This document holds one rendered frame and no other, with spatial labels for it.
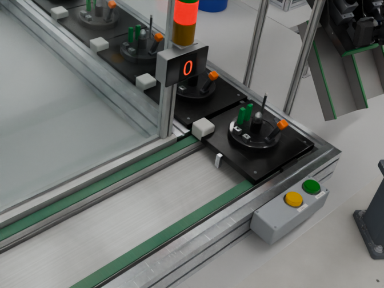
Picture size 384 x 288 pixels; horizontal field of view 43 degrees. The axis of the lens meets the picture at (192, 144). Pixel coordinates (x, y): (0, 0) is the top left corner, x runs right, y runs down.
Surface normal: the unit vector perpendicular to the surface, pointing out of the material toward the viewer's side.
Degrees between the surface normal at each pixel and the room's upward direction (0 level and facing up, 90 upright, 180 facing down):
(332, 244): 0
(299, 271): 0
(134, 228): 0
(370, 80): 45
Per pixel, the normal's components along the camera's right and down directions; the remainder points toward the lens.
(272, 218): 0.11, -0.74
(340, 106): 0.44, -0.10
